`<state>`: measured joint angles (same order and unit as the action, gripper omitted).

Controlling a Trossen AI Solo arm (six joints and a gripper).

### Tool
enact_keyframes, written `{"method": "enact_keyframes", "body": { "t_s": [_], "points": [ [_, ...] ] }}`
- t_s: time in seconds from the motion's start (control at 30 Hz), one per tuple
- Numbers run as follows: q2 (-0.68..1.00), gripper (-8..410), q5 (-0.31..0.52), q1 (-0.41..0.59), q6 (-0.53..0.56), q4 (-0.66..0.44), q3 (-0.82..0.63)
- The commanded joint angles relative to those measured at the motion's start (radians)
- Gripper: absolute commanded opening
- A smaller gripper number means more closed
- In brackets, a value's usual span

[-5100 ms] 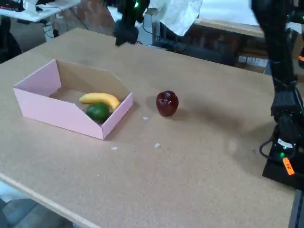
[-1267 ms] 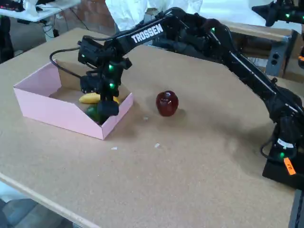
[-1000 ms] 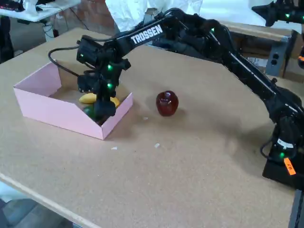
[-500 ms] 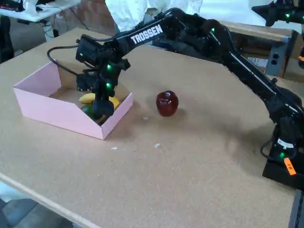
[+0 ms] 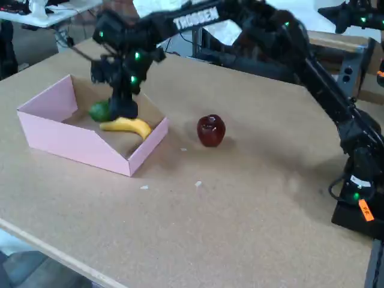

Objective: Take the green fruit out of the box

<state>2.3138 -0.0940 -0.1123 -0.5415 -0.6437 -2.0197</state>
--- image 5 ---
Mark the round green toy fruit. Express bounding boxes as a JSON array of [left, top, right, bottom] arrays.
[[88, 100, 112, 122]]

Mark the pink cardboard box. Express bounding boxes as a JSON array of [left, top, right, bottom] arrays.
[[16, 74, 169, 178]]

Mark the yellow toy banana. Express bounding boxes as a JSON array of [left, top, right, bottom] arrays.
[[99, 117, 153, 140]]

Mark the dark red toy pomegranate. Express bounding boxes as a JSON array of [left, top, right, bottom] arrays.
[[196, 113, 226, 148]]

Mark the white desk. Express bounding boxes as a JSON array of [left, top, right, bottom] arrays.
[[0, 0, 104, 29]]

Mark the white crumpled paper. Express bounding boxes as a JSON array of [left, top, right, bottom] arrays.
[[28, 0, 49, 19]]

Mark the small black camera box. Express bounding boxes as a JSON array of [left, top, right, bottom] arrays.
[[91, 58, 113, 85]]

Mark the looped black camera cable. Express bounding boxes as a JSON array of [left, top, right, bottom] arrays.
[[70, 44, 104, 63]]

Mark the black base cable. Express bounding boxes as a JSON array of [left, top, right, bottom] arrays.
[[328, 176, 349, 201]]

